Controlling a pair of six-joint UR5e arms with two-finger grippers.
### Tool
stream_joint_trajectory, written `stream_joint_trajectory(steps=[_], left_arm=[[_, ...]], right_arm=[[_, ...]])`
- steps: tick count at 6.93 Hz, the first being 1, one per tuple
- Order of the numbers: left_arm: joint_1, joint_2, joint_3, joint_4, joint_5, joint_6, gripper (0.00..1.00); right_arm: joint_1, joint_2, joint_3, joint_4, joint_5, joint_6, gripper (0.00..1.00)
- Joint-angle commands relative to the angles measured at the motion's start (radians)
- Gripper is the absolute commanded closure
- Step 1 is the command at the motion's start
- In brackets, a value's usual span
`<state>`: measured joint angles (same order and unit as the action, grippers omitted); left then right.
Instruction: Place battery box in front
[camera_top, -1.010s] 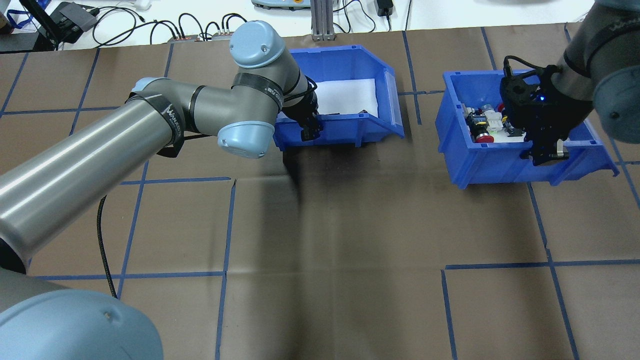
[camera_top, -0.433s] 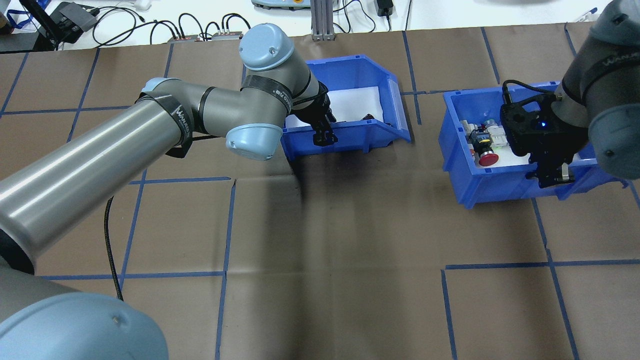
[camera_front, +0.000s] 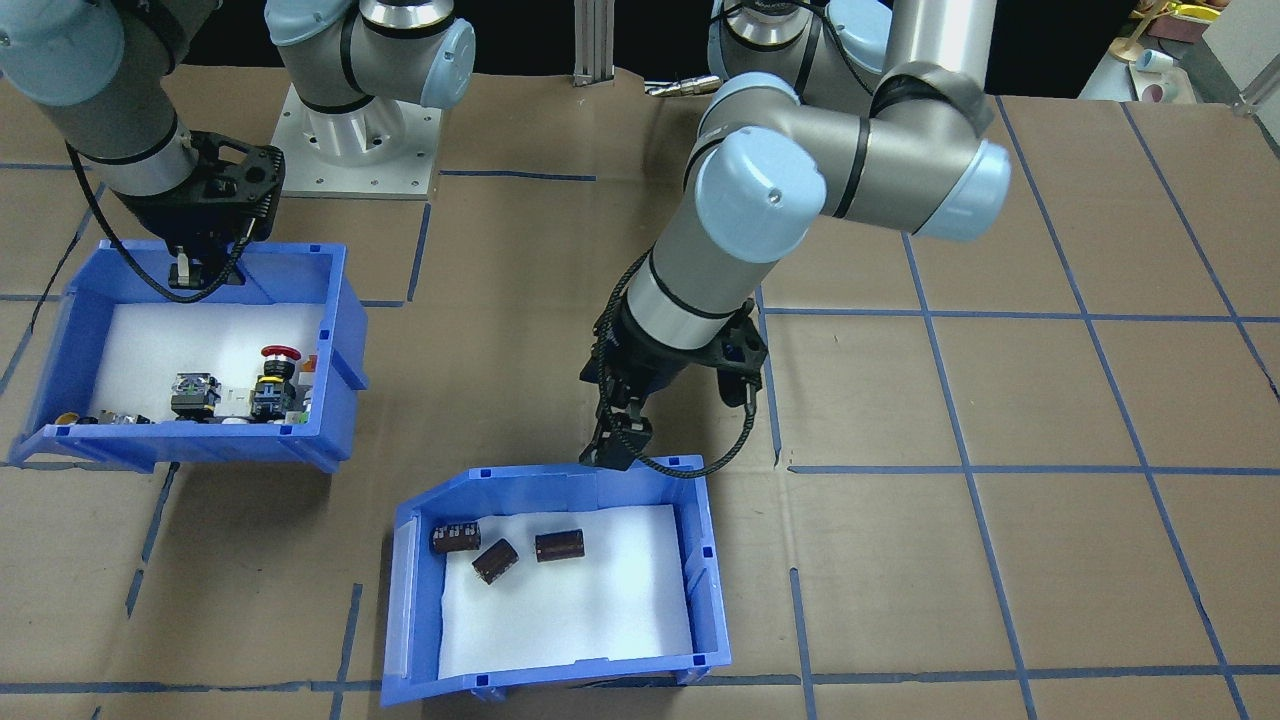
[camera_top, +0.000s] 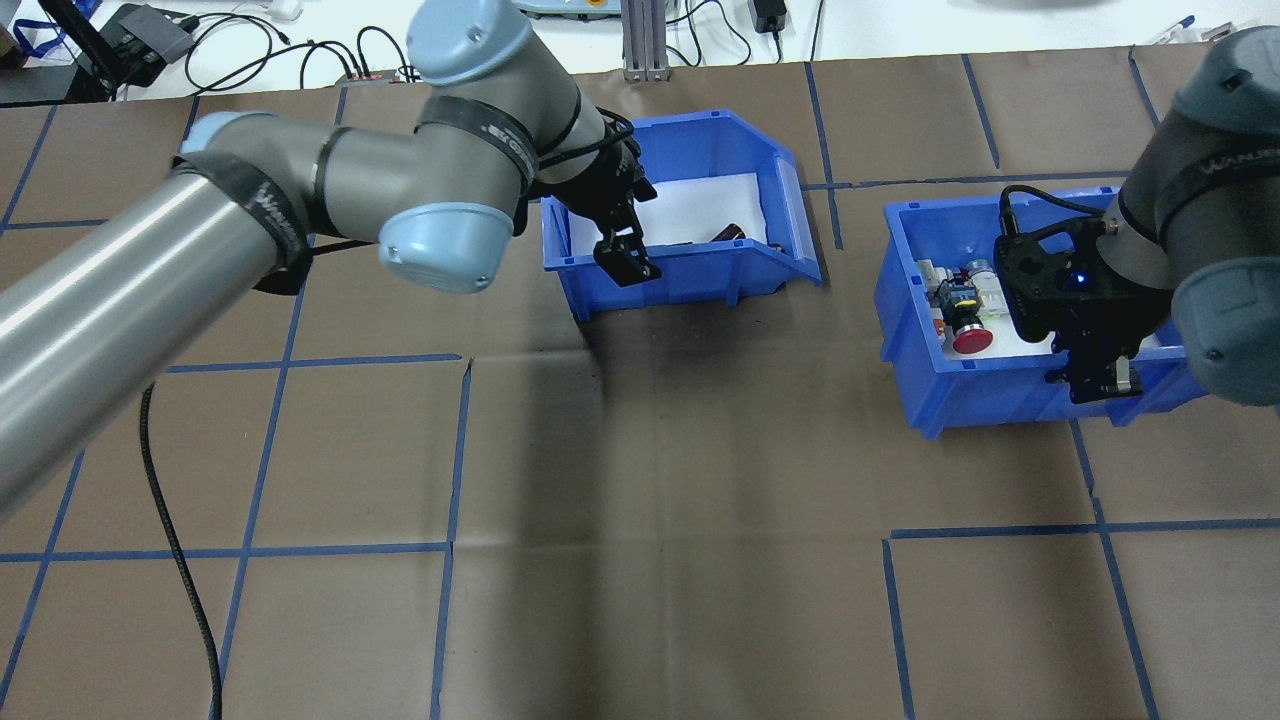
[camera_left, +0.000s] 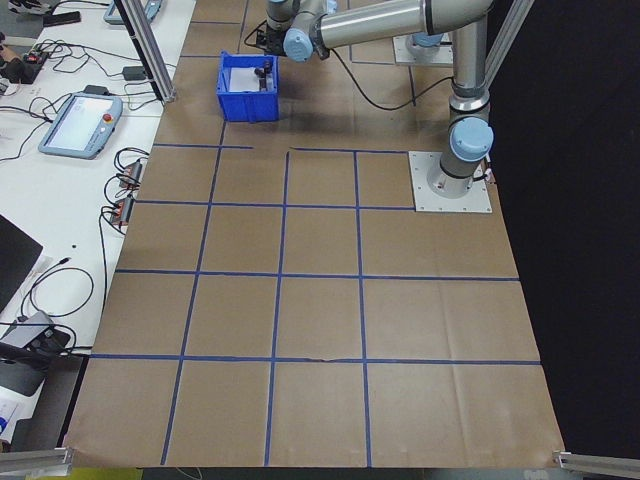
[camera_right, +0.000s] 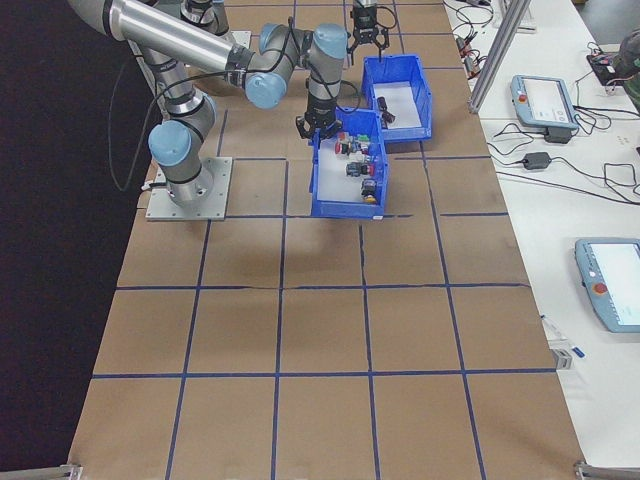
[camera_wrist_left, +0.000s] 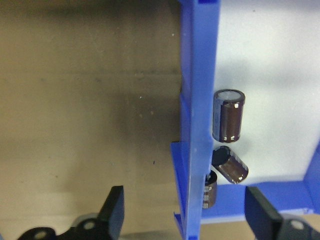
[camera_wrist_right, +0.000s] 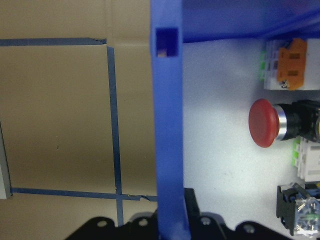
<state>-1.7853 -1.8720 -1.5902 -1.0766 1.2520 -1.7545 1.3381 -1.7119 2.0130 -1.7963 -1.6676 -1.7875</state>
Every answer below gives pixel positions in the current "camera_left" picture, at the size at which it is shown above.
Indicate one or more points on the grey usb hub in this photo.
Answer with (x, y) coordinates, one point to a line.
(30, 327)

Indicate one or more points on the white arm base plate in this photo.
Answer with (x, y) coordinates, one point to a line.
(470, 200)
(400, 55)

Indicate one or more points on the black power adapter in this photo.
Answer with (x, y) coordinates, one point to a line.
(134, 73)

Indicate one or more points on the aluminium profile bar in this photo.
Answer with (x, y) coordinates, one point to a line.
(510, 35)
(35, 460)
(600, 462)

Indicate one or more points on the grey blue teach pendant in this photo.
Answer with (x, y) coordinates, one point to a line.
(75, 127)
(112, 12)

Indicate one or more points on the aluminium profile post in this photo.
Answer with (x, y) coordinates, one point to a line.
(150, 55)

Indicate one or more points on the black laptop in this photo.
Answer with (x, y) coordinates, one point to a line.
(12, 260)

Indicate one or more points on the black adapter with red plugs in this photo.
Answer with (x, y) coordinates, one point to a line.
(121, 212)
(132, 172)

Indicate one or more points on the blue plastic battery bin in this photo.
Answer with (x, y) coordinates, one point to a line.
(247, 107)

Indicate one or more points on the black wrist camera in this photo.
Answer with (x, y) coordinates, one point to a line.
(260, 39)

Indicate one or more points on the white foam liner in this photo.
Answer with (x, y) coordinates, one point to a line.
(242, 80)

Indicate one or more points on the black V-frame cover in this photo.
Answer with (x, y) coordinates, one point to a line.
(575, 200)

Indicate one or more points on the black phone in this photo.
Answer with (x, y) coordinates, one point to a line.
(62, 19)

